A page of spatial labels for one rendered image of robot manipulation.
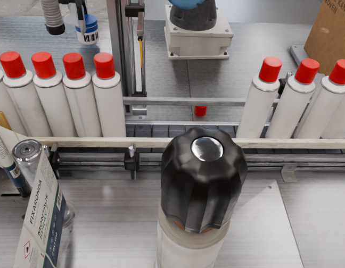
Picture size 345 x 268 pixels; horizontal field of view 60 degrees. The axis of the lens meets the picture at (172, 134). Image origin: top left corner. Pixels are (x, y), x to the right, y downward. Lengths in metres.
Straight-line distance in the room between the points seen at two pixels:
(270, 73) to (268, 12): 0.83
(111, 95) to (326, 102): 0.41
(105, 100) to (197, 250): 0.33
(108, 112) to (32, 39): 0.62
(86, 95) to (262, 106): 0.33
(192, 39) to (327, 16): 0.40
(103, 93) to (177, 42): 0.46
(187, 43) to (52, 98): 0.52
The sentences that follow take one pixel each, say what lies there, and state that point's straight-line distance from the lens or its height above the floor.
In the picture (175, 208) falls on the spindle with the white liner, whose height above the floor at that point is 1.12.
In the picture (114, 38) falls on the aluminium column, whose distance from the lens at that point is 0.66.
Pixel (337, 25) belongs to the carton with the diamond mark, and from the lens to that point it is 0.99.
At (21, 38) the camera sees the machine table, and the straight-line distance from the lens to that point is 1.18.
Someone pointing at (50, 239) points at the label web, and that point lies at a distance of 0.47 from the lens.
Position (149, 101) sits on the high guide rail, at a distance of 0.64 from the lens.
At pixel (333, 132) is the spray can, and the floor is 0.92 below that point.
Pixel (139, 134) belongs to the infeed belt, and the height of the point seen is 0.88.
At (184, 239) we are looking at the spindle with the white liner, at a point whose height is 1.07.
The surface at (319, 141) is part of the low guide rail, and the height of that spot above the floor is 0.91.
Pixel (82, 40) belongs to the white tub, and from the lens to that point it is 1.04.
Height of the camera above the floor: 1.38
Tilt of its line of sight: 47 degrees down
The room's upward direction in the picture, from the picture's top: 4 degrees clockwise
